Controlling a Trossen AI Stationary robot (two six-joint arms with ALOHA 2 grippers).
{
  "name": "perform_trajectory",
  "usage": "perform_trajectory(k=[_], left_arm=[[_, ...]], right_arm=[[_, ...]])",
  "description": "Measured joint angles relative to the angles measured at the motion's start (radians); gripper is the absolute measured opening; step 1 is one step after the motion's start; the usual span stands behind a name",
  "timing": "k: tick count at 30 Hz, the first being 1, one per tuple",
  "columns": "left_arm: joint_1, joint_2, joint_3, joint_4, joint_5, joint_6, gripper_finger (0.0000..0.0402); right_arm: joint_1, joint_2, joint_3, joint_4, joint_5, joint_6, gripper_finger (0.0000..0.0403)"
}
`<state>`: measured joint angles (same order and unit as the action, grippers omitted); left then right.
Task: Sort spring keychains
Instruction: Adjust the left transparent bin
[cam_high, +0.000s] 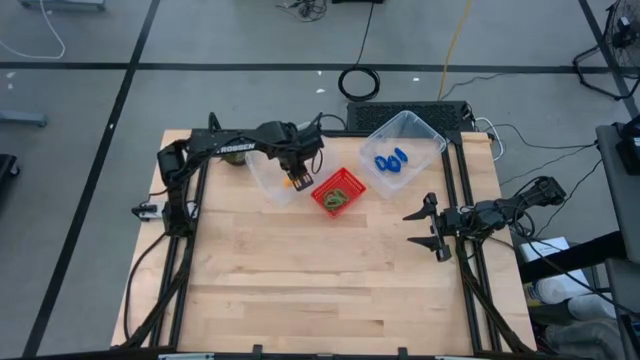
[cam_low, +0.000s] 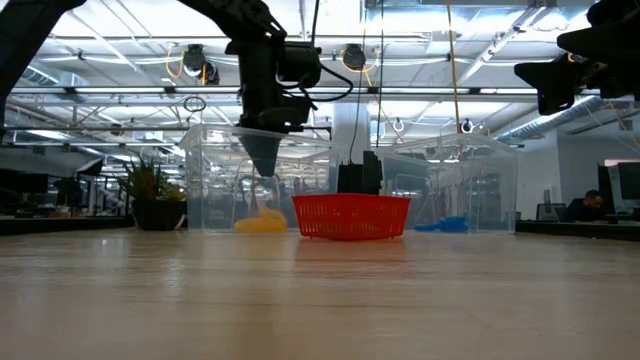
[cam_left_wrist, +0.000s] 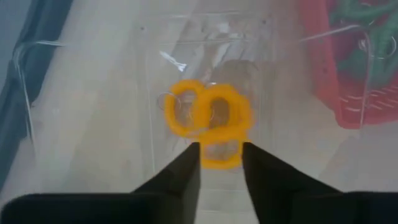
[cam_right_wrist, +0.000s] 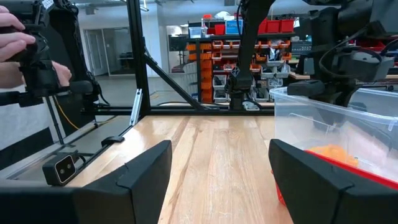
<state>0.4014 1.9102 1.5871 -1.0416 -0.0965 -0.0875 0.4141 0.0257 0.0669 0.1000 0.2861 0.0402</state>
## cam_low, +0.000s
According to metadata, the clear plastic bin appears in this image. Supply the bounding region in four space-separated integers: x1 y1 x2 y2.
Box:
374 131 520 236
178 123 348 234

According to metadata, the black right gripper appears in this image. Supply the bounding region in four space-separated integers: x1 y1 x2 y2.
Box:
514 19 640 117

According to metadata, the red plastic mesh basket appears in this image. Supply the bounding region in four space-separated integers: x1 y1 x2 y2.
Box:
291 192 413 243

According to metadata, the black boxy device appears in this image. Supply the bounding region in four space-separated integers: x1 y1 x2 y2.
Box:
336 150 385 197

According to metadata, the person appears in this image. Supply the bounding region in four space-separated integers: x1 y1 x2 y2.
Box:
561 189 609 224

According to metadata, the yellow cable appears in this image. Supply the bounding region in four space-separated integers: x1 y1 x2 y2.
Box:
445 0 463 136

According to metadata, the small green potted plant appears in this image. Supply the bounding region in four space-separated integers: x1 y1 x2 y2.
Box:
118 155 190 233

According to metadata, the black aluminium table frame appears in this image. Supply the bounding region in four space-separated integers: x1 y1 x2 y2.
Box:
0 215 640 243

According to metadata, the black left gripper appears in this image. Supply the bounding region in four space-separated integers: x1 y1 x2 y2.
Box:
238 41 315 178

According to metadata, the black ceiling cable reel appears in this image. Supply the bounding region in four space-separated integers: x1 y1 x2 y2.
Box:
181 43 222 87
341 43 368 71

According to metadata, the black computer monitor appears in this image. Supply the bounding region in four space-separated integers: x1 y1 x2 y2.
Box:
596 160 640 217
0 169 50 197

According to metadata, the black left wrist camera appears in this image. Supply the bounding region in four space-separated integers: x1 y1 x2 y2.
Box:
276 40 323 91

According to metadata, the blue spring keychain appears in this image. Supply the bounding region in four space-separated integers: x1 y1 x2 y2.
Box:
436 215 471 234
413 222 452 234

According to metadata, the silver ventilation duct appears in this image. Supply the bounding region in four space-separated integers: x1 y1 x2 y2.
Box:
494 94 607 147
0 51 62 87

